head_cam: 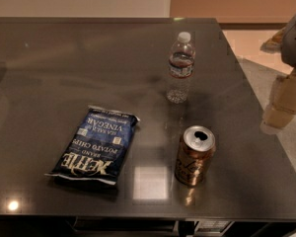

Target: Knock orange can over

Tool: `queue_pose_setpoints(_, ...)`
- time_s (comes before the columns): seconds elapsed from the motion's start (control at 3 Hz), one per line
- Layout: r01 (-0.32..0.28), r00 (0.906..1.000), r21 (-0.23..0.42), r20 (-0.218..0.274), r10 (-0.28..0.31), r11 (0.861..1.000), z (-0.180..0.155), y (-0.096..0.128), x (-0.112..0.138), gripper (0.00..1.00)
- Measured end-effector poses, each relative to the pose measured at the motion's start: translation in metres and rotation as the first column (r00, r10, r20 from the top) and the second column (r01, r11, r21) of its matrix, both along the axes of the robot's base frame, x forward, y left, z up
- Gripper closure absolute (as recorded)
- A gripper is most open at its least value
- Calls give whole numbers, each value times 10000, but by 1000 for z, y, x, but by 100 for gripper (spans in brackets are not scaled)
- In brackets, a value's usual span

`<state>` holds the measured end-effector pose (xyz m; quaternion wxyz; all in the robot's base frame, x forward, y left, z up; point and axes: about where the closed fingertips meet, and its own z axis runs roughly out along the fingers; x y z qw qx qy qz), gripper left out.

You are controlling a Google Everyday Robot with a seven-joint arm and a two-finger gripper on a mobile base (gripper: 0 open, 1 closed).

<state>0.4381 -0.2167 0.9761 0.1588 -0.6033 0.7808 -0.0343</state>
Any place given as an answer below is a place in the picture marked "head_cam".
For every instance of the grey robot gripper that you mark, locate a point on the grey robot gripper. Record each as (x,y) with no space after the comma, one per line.
(282,109)

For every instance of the orange soda can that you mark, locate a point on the orange soda can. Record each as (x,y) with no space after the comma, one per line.
(196,149)

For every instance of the clear plastic water bottle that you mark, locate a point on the clear plastic water bottle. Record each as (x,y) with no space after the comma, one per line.
(180,67)

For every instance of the blue Kettle chips bag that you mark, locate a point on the blue Kettle chips bag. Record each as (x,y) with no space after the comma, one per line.
(98,147)

